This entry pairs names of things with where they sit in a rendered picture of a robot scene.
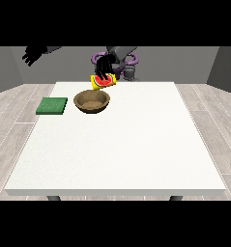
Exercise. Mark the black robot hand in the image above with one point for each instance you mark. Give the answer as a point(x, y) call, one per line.
point(33, 55)
point(104, 66)

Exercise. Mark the brown wooden bowl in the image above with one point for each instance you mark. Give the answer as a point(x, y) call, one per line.
point(92, 101)

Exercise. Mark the grey robot trunk purple rings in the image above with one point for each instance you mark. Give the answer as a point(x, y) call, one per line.
point(130, 72)

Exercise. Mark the green square pad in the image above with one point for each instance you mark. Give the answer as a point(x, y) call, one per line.
point(51, 105)

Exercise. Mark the dark table leg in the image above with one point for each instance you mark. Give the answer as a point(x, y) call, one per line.
point(54, 198)
point(176, 198)

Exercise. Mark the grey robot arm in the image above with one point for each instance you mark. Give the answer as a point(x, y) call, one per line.
point(53, 49)
point(121, 53)

